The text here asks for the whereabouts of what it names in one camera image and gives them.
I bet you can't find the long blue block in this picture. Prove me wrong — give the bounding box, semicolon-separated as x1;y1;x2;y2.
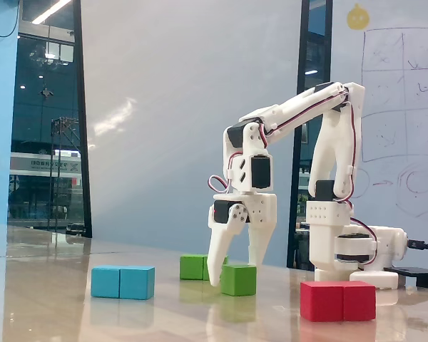
91;265;156;301

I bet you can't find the black plug cable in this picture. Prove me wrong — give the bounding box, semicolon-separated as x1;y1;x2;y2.
406;239;428;257

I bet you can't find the whiteboard with drawn grid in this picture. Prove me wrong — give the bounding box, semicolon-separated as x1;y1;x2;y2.
327;0;428;286

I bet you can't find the red black servo cable loop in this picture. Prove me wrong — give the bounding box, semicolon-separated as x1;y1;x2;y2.
207;152;243;195

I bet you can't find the small green cube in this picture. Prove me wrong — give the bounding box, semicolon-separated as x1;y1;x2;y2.
219;264;258;297

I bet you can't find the yellow round sticker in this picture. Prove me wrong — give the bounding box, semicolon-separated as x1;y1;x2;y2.
346;2;371;31

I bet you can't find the flat black box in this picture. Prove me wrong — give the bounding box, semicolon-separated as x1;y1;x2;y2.
383;266;428;291

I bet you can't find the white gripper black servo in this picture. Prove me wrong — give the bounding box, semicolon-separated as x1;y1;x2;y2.
206;191;278;288

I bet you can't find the thin black hanging cable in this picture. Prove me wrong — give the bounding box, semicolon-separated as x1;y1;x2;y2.
0;0;23;38

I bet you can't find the long red block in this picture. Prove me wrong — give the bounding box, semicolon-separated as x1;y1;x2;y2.
300;280;377;323

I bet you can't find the dark scaffold tower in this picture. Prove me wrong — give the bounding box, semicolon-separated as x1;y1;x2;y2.
47;116;81;232

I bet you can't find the long green block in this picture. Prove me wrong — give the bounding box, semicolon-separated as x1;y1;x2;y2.
179;254;230;281

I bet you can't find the black window frame post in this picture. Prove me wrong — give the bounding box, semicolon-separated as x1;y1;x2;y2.
72;0;93;239
286;0;333;270

